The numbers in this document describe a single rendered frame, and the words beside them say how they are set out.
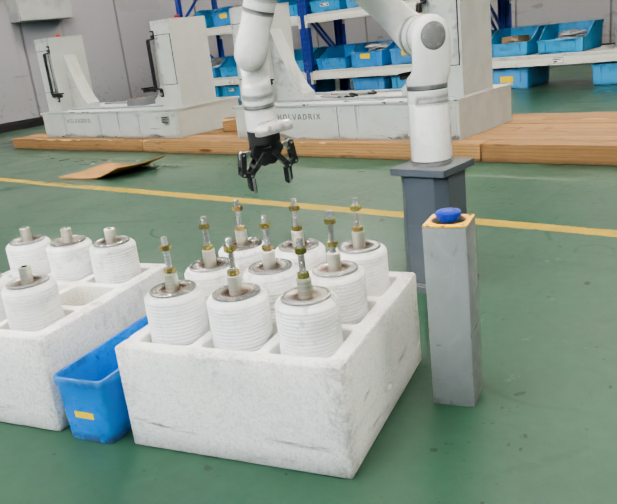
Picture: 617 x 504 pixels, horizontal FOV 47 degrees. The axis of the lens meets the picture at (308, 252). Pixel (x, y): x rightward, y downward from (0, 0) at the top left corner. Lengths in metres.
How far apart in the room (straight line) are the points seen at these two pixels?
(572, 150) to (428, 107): 1.48
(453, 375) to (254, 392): 0.34
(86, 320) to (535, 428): 0.80
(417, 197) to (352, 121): 2.00
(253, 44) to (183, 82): 3.06
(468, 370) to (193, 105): 3.66
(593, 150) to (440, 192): 1.45
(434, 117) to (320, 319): 0.73
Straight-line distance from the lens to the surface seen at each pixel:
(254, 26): 1.56
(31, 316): 1.33
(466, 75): 3.36
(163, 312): 1.12
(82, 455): 1.27
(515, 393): 1.27
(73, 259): 1.57
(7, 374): 1.38
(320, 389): 1.00
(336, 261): 1.13
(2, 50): 8.03
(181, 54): 4.62
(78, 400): 1.26
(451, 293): 1.14
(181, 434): 1.18
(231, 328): 1.07
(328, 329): 1.02
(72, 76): 5.72
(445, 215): 1.12
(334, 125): 3.68
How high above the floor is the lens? 0.62
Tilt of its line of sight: 17 degrees down
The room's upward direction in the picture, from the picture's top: 7 degrees counter-clockwise
